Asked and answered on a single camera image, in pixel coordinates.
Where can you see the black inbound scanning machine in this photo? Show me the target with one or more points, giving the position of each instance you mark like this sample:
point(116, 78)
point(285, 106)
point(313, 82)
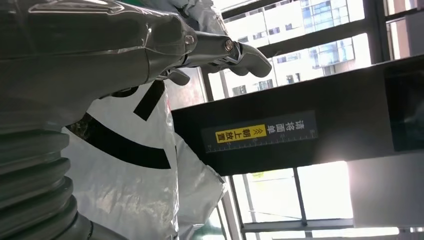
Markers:
point(348, 99)

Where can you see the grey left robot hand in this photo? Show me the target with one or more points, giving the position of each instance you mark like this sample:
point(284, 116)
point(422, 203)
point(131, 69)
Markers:
point(82, 49)

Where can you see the black and yellow ruler label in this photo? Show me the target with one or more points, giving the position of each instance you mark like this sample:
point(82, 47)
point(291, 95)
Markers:
point(285, 127)

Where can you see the white package with black curves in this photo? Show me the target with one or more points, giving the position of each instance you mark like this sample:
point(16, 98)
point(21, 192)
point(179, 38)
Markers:
point(126, 185)

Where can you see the pale building outside window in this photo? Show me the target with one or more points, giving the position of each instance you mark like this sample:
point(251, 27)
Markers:
point(291, 20)

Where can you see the dark window frame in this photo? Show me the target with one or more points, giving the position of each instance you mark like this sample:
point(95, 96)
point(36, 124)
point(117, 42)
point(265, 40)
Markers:
point(314, 37)

